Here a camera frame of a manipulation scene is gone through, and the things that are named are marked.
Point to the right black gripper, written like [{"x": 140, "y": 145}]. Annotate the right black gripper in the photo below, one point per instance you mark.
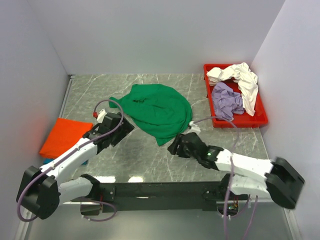
[{"x": 178, "y": 146}]

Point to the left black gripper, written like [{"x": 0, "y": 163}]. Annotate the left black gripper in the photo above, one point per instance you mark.
[{"x": 124, "y": 129}]

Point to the green t shirt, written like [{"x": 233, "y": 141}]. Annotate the green t shirt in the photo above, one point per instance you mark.
[{"x": 157, "y": 109}]

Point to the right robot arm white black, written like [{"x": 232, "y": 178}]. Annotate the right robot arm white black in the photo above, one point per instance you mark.
[{"x": 276, "y": 179}]

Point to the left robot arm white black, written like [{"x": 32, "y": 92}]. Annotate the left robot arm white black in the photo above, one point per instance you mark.
[{"x": 42, "y": 190}]

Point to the folded orange t shirt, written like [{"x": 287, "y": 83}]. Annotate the folded orange t shirt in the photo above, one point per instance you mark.
[{"x": 67, "y": 123}]

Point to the lilac t shirt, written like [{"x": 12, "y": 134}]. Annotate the lilac t shirt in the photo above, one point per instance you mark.
[{"x": 226, "y": 102}]

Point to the folded teal t shirt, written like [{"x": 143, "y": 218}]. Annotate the folded teal t shirt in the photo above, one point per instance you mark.
[{"x": 60, "y": 140}]

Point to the red plastic bin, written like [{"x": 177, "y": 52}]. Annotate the red plastic bin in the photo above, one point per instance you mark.
[{"x": 244, "y": 120}]

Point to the white t shirt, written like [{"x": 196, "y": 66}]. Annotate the white t shirt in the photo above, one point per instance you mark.
[{"x": 246, "y": 79}]

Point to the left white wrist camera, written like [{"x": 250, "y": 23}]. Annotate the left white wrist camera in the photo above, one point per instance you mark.
[{"x": 99, "y": 116}]

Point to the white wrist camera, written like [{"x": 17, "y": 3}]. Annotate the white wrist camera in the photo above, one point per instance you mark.
[
  {"x": 99, "y": 116},
  {"x": 193, "y": 128}
]

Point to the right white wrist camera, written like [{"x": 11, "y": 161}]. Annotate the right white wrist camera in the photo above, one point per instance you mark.
[{"x": 193, "y": 128}]

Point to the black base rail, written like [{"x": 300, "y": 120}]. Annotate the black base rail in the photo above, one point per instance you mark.
[{"x": 152, "y": 196}]

